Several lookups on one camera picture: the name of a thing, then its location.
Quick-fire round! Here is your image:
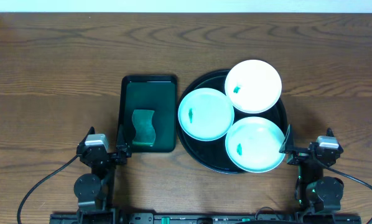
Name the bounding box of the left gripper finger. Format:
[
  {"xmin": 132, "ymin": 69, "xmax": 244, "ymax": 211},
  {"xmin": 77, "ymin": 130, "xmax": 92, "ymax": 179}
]
[
  {"xmin": 78, "ymin": 126, "xmax": 95, "ymax": 146},
  {"xmin": 116, "ymin": 124, "xmax": 128, "ymax": 148}
]

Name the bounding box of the green sponge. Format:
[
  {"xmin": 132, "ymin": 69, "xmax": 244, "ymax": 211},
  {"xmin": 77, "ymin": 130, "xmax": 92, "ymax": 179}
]
[{"xmin": 132, "ymin": 110, "xmax": 156, "ymax": 147}]

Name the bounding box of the mint plate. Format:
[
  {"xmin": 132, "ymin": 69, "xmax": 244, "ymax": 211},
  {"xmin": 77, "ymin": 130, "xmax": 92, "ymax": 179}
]
[
  {"xmin": 225, "ymin": 116, "xmax": 285, "ymax": 173},
  {"xmin": 178, "ymin": 88, "xmax": 235, "ymax": 141}
]

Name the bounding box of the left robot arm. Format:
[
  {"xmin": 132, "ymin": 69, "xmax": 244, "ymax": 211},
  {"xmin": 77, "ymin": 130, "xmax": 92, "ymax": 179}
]
[{"xmin": 73, "ymin": 125, "xmax": 131, "ymax": 223}]

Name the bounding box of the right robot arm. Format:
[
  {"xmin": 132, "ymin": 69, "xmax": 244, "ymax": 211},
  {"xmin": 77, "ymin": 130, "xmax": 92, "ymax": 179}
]
[{"xmin": 279, "ymin": 125, "xmax": 344, "ymax": 222}]

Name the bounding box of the black rectangular tray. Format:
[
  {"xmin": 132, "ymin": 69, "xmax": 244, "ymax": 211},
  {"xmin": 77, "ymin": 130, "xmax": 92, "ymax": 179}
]
[{"xmin": 118, "ymin": 75, "xmax": 177, "ymax": 153}]

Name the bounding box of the mint plate front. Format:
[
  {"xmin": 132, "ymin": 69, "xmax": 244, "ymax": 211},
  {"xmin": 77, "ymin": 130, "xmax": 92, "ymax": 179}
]
[{"xmin": 225, "ymin": 116, "xmax": 285, "ymax": 173}]

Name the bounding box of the white plate with green stain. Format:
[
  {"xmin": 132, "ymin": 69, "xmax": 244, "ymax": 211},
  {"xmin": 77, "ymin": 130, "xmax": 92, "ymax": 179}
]
[{"xmin": 224, "ymin": 60, "xmax": 282, "ymax": 114}]

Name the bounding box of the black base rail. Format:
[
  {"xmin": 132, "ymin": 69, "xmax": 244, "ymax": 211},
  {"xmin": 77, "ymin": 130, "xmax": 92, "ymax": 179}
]
[{"xmin": 49, "ymin": 213, "xmax": 361, "ymax": 224}]

